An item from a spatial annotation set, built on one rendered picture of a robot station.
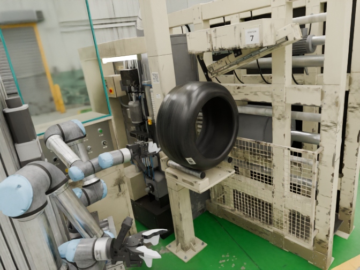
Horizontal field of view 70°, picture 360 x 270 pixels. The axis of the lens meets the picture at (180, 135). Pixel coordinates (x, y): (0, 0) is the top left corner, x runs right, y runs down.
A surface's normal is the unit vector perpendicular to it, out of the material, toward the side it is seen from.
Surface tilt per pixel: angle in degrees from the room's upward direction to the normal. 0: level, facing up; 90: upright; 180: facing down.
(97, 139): 90
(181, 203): 90
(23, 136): 90
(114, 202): 90
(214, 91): 80
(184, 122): 73
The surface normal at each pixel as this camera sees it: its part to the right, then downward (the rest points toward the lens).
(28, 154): 0.36, 0.25
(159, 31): 0.66, 0.16
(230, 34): -0.74, 0.29
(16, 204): -0.09, 0.20
